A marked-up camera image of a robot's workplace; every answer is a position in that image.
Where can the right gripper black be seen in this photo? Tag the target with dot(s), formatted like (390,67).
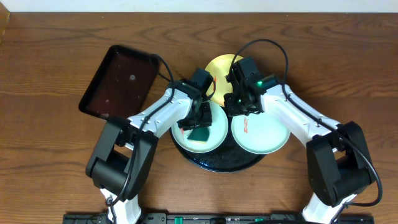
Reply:
(230,108)

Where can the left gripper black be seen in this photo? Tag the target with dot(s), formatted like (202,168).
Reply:
(195,123)

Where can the green yellow sponge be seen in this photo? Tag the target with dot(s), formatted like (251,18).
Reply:
(199,135)

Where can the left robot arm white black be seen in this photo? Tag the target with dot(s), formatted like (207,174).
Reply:
(121,160)

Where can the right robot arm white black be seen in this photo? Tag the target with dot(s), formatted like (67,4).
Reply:
(338,159)

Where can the round black tray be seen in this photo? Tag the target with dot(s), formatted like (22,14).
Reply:
(226,158)

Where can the rectangular black tray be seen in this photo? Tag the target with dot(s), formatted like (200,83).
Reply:
(120,84)

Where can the light green plate with stain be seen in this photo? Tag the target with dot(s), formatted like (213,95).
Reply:
(259,133)

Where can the yellow plate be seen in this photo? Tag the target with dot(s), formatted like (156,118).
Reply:
(218,69)

